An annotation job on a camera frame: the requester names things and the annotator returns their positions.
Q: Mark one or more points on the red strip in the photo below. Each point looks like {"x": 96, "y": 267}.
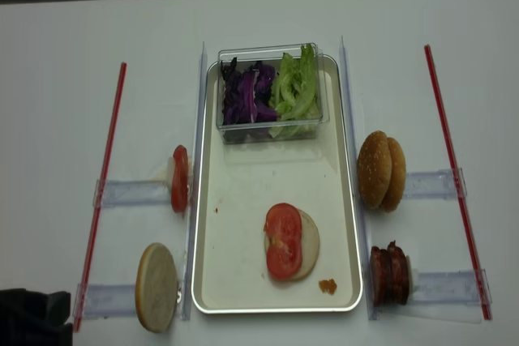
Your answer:
{"x": 465, "y": 216}
{"x": 98, "y": 196}

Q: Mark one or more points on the bun top rear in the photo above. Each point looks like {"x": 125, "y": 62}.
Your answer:
{"x": 396, "y": 186}

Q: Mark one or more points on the white metal tray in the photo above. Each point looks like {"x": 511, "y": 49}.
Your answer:
{"x": 238, "y": 185}

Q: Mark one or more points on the left red strip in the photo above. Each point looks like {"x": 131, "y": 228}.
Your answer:
{"x": 98, "y": 196}

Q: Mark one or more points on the purple cabbage shreds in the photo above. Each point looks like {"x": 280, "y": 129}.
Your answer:
{"x": 247, "y": 93}

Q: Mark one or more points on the meat patty rear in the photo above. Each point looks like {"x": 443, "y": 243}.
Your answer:
{"x": 400, "y": 274}

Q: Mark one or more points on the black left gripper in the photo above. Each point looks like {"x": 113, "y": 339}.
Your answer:
{"x": 33, "y": 318}

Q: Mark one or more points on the upper left clear pusher track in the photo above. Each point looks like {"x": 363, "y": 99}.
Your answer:
{"x": 155, "y": 191}

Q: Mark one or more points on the upper right clear pusher track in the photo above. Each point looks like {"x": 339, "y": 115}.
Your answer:
{"x": 441, "y": 184}

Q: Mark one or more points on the upright bun half left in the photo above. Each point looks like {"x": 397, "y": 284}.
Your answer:
{"x": 156, "y": 288}

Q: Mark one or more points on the green lettuce leaves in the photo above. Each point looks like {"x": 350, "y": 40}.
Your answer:
{"x": 295, "y": 95}

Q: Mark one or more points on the lower right clear pusher track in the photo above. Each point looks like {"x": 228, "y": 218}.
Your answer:
{"x": 465, "y": 287}

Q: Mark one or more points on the clear plastic salad box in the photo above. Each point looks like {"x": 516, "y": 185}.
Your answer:
{"x": 271, "y": 55}

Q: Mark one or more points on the right red strip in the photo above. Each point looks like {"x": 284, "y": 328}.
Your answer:
{"x": 465, "y": 216}

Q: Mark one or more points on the sesame bun top front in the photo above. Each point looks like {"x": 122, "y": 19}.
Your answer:
{"x": 374, "y": 168}

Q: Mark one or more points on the meat patty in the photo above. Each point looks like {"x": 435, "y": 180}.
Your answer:
{"x": 400, "y": 274}
{"x": 381, "y": 272}

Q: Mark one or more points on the lower left clear pusher track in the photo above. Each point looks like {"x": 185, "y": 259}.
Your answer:
{"x": 104, "y": 301}

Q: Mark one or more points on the meat patty front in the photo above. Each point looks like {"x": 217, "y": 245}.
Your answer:
{"x": 381, "y": 272}

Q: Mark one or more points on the orange sauce blob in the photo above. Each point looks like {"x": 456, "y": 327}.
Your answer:
{"x": 328, "y": 286}

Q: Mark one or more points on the clear pusher track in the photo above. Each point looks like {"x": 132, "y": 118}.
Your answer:
{"x": 104, "y": 301}
{"x": 465, "y": 287}
{"x": 441, "y": 184}
{"x": 155, "y": 191}

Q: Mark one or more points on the bun bottom on tray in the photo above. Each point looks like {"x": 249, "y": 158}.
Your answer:
{"x": 310, "y": 247}

